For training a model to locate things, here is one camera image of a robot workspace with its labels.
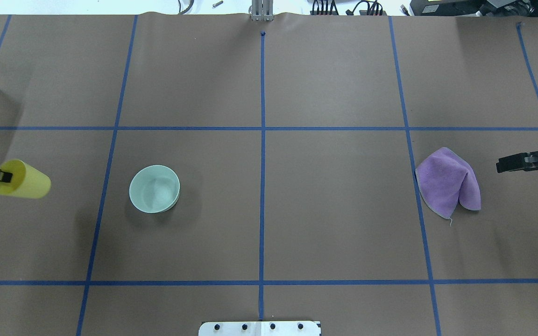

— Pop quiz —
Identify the yellow plastic cup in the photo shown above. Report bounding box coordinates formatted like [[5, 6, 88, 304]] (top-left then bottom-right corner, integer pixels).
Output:
[[0, 159, 51, 199]]

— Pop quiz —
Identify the purple microfiber cloth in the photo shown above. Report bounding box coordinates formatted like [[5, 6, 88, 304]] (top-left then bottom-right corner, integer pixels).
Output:
[[415, 147, 482, 223]]

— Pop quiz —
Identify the mint green bowl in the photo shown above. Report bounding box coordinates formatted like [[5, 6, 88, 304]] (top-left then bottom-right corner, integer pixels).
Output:
[[128, 165, 181, 213]]

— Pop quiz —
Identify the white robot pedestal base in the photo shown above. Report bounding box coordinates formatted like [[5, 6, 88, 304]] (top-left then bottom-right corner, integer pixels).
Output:
[[198, 321, 322, 336]]

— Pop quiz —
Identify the aluminium frame post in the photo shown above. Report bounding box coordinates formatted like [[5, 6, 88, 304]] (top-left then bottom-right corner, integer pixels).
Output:
[[249, 0, 275, 22]]

